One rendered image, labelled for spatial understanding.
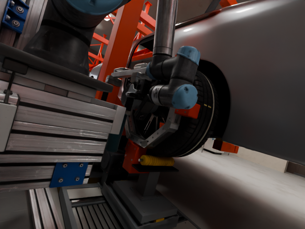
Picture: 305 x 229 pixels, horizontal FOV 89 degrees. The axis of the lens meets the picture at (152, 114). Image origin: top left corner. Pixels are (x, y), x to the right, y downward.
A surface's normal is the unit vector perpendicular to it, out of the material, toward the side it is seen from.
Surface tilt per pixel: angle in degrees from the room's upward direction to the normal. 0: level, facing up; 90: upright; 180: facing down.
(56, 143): 90
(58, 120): 90
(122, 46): 90
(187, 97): 90
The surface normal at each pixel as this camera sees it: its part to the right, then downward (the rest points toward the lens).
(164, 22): -0.15, 0.10
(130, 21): 0.59, 0.15
